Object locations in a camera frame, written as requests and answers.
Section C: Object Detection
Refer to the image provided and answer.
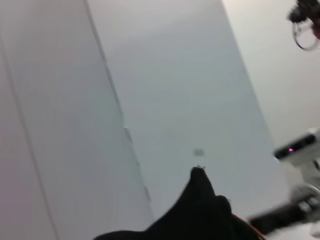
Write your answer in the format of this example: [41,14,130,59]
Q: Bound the black bag with brown handles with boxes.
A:
[93,166,266,240]

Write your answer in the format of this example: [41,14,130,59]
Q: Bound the black handheld control device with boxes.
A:
[285,0,320,25]

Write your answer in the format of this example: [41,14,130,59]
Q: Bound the white camera with dark front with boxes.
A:
[273,127,320,180]

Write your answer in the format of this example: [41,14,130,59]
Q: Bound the blue looped cable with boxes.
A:
[291,19,318,53]

